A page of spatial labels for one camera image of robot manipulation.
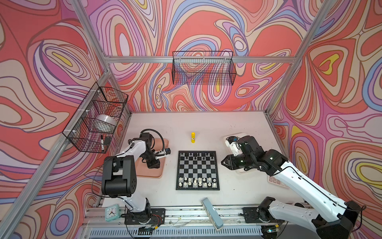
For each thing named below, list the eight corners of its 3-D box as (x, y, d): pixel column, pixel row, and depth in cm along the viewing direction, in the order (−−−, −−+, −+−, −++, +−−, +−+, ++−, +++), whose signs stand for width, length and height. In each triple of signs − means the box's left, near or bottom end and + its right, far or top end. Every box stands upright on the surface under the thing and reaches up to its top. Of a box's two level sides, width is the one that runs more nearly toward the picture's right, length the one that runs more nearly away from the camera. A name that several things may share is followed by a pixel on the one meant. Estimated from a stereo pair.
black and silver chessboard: (176, 190, 83) (175, 189, 81) (178, 152, 98) (178, 150, 96) (219, 190, 83) (220, 189, 81) (215, 152, 98) (215, 150, 96)
